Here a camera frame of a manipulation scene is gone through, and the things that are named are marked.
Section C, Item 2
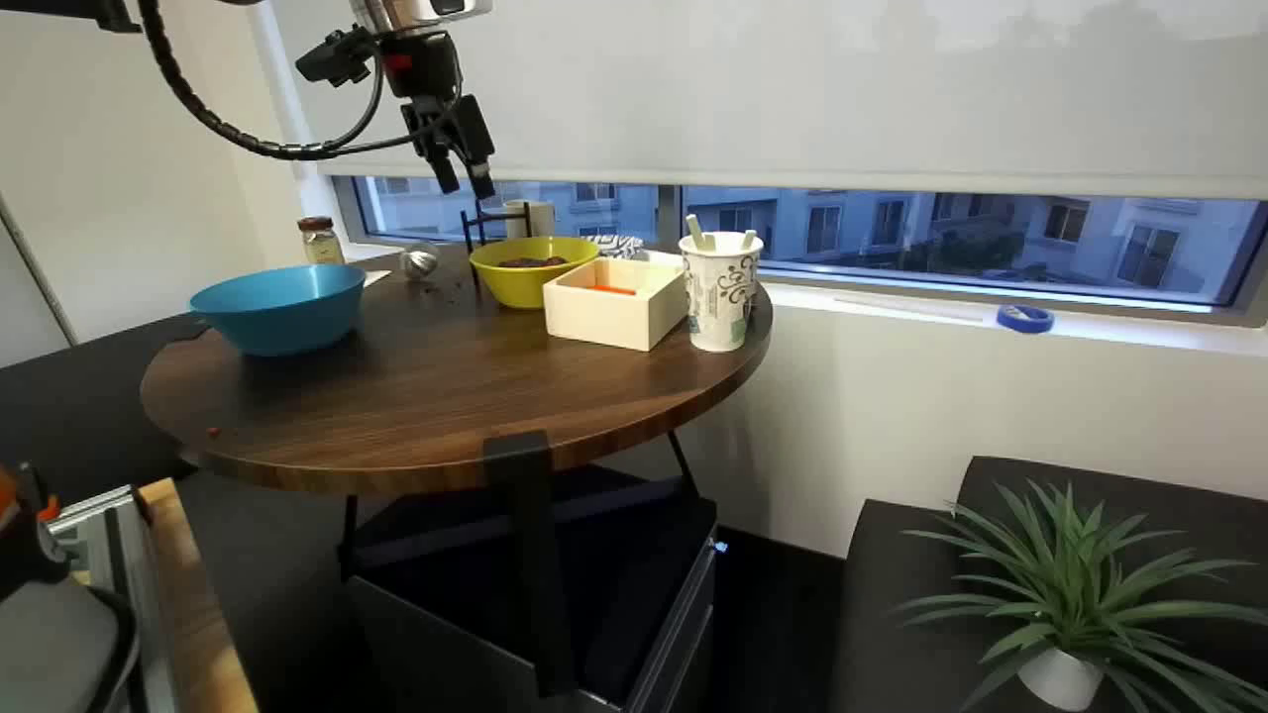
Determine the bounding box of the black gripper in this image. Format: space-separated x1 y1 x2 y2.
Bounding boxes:
375 27 500 206

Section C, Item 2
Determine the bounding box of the yellow bowl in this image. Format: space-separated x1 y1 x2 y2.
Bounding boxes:
462 233 605 318

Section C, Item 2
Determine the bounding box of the blue bowl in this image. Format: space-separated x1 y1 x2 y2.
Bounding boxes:
185 262 368 359

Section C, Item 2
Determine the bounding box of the metal scoop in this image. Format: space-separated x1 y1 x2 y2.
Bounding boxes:
360 242 442 292

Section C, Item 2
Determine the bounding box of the glass jar with brown lid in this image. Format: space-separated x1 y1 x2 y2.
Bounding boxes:
293 214 350 270

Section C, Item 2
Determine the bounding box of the light wooden box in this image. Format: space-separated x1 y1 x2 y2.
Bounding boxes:
540 248 694 358

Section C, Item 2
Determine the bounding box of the white patterned cup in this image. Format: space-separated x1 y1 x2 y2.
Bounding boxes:
675 229 770 358

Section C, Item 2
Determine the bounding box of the white roller blind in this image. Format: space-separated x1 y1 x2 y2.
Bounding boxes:
270 0 1268 206

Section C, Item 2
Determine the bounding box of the black table leg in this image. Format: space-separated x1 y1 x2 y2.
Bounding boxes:
478 427 587 705

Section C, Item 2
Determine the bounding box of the light wooden plank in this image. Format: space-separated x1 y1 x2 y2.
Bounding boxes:
136 474 262 713

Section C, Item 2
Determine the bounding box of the orange and black device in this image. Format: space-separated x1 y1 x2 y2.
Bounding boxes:
0 460 70 608

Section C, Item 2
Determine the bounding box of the blue tape roll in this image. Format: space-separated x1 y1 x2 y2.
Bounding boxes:
993 303 1058 337

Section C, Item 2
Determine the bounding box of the green spiky plant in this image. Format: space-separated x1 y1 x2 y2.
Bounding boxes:
896 480 1268 713

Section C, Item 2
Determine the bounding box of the white plant pot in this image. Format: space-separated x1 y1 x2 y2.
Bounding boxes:
1015 641 1110 713

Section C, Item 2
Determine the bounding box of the black wire stand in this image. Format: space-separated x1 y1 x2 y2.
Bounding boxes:
454 196 540 259

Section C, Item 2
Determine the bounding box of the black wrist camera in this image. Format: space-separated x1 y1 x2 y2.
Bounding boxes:
293 20 389 93

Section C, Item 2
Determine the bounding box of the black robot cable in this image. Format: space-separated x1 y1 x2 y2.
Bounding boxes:
136 0 421 165

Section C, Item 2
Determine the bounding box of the black floor cable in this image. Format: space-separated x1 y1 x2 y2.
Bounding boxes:
75 576 145 713

